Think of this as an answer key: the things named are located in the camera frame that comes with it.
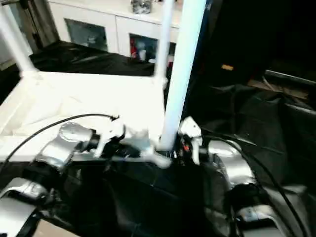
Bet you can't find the white plastic table top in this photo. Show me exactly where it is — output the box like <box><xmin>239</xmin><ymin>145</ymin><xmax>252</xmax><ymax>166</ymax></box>
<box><xmin>0</xmin><ymin>71</ymin><xmax>171</xmax><ymax>168</ymax></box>

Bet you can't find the white plastic table leg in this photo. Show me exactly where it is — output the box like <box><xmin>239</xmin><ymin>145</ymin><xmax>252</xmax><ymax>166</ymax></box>
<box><xmin>153</xmin><ymin>0</ymin><xmax>174</xmax><ymax>87</ymax></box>
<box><xmin>0</xmin><ymin>2</ymin><xmax>40</xmax><ymax>78</ymax></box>
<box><xmin>156</xmin><ymin>0</ymin><xmax>208</xmax><ymax>166</ymax></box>

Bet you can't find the black plastic mat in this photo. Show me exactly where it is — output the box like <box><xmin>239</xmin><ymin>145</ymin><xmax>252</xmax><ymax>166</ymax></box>
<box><xmin>0</xmin><ymin>40</ymin><xmax>316</xmax><ymax>237</ymax></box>

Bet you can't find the white glass-door cabinet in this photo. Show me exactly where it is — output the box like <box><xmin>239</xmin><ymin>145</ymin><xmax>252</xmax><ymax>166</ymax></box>
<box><xmin>47</xmin><ymin>0</ymin><xmax>181</xmax><ymax>63</ymax></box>

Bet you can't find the small grey container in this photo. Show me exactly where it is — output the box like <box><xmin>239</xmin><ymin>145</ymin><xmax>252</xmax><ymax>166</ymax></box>
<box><xmin>131</xmin><ymin>0</ymin><xmax>153</xmax><ymax>14</ymax></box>

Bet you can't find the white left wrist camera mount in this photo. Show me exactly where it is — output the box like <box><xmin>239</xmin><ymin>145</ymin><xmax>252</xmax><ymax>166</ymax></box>
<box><xmin>95</xmin><ymin>118</ymin><xmax>127</xmax><ymax>158</ymax></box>

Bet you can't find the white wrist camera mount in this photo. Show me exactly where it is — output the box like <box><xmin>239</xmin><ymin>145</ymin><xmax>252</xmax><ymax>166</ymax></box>
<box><xmin>178</xmin><ymin>117</ymin><xmax>203</xmax><ymax>166</ymax></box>
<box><xmin>95</xmin><ymin>118</ymin><xmax>127</xmax><ymax>158</ymax></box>

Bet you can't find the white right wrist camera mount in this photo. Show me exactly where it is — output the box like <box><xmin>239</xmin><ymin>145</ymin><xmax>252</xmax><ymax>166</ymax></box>
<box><xmin>178</xmin><ymin>117</ymin><xmax>203</xmax><ymax>166</ymax></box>

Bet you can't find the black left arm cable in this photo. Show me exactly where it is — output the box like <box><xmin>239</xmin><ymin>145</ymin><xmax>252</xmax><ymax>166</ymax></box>
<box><xmin>0</xmin><ymin>114</ymin><xmax>120</xmax><ymax>169</ymax></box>

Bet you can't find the dark metal rail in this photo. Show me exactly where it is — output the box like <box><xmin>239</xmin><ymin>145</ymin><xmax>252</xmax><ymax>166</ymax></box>
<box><xmin>264</xmin><ymin>71</ymin><xmax>316</xmax><ymax>89</ymax></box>

